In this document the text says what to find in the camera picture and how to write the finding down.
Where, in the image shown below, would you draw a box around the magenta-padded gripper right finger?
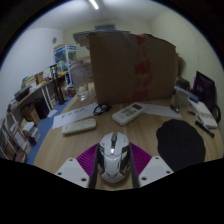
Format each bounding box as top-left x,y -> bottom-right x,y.
128,142 -> 175,189

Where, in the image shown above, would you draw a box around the clear plastic jar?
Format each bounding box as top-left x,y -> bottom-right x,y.
70,60 -> 90,102

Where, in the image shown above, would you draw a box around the black office chair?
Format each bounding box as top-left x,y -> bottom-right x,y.
212,104 -> 223,125

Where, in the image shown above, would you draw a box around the black round mouse pad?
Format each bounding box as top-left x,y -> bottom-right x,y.
155,118 -> 207,173

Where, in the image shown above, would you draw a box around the ceiling tube light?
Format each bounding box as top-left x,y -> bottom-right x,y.
88,0 -> 100,10

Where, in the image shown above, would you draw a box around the small black clip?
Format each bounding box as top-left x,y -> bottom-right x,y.
170,103 -> 181,114

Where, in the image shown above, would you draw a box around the blue book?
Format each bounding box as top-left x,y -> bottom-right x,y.
174,85 -> 199,103

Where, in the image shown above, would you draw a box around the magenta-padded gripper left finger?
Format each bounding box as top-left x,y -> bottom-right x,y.
54,143 -> 101,190

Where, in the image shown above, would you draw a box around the white remote control with display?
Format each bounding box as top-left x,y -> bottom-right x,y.
111,102 -> 146,127

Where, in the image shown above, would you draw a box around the cluttered shelf unit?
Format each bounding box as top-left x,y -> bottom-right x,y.
0,66 -> 68,164

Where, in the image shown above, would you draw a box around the white open book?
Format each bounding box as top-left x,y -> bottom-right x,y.
188,98 -> 219,130

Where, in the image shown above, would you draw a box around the white and black computer mouse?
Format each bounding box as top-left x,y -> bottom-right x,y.
97,131 -> 131,184

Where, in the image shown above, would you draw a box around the plain white paper sheet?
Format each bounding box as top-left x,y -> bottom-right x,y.
139,102 -> 183,120

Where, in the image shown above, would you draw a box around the blue and white cabinet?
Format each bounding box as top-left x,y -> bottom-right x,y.
53,44 -> 78,86

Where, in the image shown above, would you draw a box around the white round container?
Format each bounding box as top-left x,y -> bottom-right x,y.
174,89 -> 190,108

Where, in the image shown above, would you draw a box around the white paper sheet with writing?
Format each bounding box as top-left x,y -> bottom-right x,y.
52,102 -> 99,130

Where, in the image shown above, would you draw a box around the black box with purple print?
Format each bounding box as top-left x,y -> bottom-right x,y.
192,70 -> 218,111

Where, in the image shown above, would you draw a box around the large brown cardboard box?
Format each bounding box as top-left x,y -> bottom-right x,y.
88,32 -> 179,106

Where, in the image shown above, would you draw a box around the black eyeglasses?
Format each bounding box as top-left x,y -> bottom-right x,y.
92,103 -> 112,116

